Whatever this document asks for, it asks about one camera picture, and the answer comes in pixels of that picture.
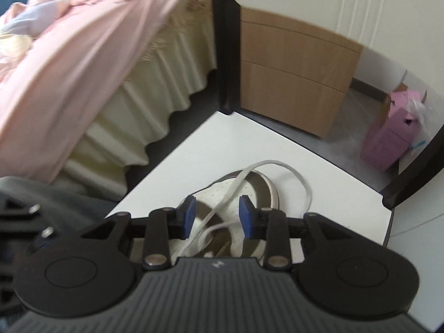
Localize person's grey trousers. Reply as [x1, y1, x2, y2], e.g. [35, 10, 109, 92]
[0, 177, 120, 223]

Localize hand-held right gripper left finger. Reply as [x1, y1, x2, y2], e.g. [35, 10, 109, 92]
[81, 196, 196, 271]

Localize white chair with black frame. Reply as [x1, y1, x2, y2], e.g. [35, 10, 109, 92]
[104, 0, 444, 268]

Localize pink cardboard box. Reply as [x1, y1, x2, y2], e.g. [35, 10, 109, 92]
[361, 90, 427, 172]

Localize white and brown shoe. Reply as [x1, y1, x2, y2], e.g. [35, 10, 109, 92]
[133, 170, 280, 261]

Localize wooden nightstand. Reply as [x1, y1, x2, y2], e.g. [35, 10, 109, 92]
[239, 9, 363, 138]

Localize white shoelace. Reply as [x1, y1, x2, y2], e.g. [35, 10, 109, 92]
[170, 160, 313, 257]

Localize cream bed skirt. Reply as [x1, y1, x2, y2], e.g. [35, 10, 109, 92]
[64, 0, 217, 195]

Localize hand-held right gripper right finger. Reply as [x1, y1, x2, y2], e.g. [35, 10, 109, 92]
[239, 196, 351, 271]

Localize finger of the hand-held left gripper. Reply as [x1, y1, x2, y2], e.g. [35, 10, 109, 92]
[0, 196, 58, 250]

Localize pink bed sheet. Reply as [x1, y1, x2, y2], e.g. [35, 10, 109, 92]
[0, 0, 184, 183]

